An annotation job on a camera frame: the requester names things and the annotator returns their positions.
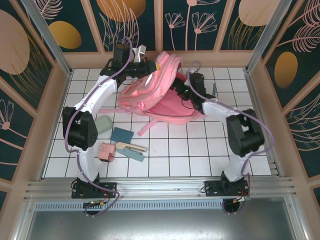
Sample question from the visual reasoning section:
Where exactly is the pink student backpack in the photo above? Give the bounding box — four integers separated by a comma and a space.
99, 51, 208, 137

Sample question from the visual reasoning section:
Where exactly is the sage green pencil case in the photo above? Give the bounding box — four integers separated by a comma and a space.
96, 115, 113, 135

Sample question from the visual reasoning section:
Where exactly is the beige and blue stapler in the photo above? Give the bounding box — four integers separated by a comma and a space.
115, 141, 148, 163

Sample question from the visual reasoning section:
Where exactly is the pink box-shaped sharpener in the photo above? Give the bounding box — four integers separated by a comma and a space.
98, 141, 117, 163

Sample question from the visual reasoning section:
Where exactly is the grey metal sheet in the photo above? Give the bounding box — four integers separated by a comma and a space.
23, 197, 307, 240

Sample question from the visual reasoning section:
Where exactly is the aluminium side rail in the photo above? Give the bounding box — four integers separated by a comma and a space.
244, 71, 285, 179

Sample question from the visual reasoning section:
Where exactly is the aluminium frame post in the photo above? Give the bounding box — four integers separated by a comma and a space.
21, 0, 73, 77
244, 0, 300, 73

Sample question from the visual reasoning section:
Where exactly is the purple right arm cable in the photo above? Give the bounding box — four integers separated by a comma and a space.
186, 60, 274, 216

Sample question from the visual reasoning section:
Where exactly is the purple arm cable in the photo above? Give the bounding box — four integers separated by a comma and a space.
63, 36, 135, 218
186, 60, 274, 216

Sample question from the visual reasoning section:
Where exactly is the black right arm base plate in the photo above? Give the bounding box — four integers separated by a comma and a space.
204, 178, 251, 198

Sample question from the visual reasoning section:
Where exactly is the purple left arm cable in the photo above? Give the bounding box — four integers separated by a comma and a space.
63, 36, 135, 218

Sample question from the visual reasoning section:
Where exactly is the aluminium mounting rail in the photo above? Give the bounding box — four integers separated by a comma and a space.
23, 176, 297, 202

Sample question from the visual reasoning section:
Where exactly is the slotted grey cable duct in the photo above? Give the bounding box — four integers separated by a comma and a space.
33, 200, 227, 211

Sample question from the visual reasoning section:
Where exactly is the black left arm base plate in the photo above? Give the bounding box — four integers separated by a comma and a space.
71, 177, 118, 200

